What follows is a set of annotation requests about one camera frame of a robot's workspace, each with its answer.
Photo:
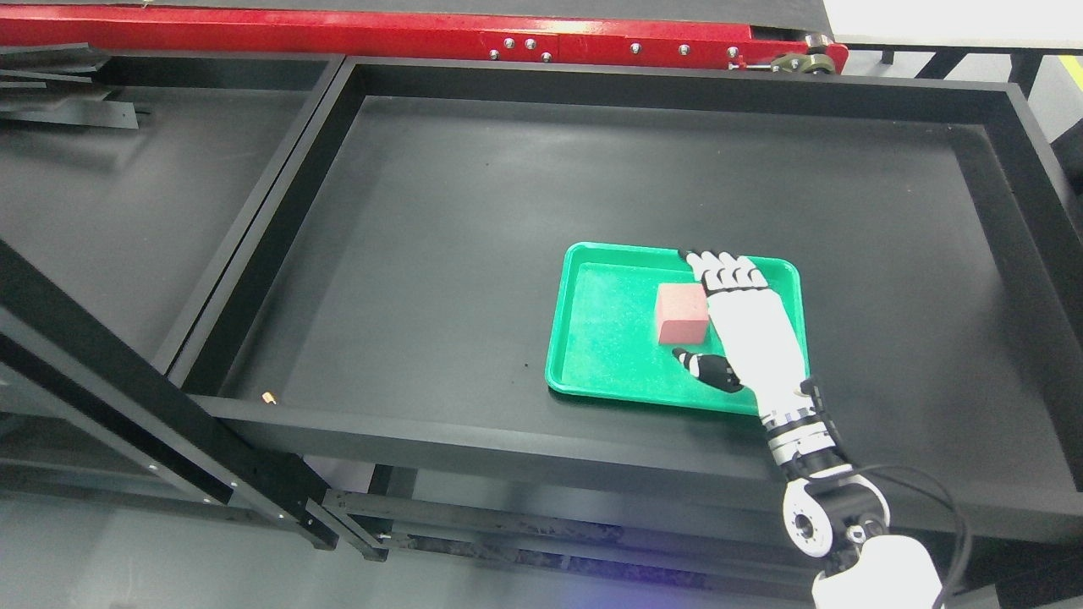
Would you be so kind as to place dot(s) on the black right shelf rack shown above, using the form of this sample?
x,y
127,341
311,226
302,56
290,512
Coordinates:
x,y
459,266

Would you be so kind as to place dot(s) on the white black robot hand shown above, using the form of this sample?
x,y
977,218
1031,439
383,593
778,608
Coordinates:
x,y
760,349

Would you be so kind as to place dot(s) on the pink block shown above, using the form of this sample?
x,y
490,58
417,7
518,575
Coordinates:
x,y
680,312

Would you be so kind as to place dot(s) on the red metal beam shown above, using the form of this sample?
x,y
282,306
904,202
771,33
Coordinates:
x,y
487,37

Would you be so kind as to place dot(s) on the black left shelf rack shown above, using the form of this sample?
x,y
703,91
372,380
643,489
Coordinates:
x,y
141,236

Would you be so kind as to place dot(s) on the black shelf rack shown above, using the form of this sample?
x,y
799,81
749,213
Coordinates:
x,y
141,236
459,266

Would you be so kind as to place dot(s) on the green tray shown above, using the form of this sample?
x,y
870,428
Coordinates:
x,y
603,341

